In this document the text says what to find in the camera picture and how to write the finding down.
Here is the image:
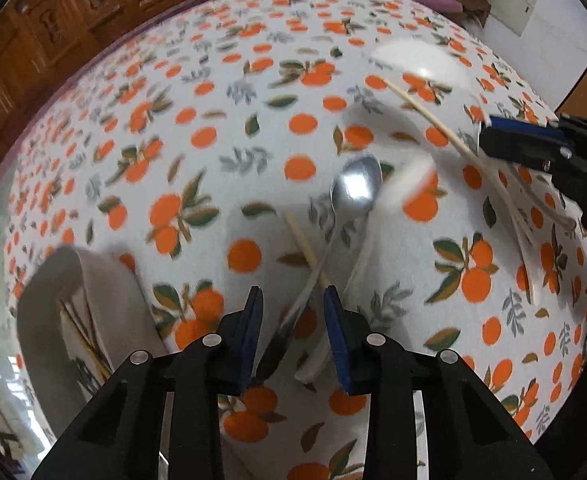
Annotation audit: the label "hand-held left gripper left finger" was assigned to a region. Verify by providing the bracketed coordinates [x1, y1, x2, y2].
[31, 285, 265, 480]

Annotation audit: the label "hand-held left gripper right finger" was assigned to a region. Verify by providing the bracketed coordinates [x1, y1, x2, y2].
[322, 284, 554, 480]

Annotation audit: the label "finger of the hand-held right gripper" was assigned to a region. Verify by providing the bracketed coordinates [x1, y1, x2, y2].
[486, 115, 569, 148]
[479, 127, 577, 175]

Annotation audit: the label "metal spoon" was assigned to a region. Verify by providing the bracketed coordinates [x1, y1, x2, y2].
[256, 155, 381, 382]

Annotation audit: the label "metal fork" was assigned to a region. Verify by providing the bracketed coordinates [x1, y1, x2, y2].
[74, 357, 107, 393]

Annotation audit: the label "rectangular metal tray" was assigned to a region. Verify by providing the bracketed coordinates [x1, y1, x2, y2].
[16, 245, 169, 411]

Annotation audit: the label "white leaning panel cover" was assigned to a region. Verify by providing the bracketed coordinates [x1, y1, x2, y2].
[491, 0, 541, 37]

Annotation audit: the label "orange print tablecloth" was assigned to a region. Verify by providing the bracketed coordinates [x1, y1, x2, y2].
[1, 0, 587, 480]

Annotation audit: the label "carved wooden sofa bench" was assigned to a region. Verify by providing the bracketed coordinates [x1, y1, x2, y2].
[0, 0, 254, 176]

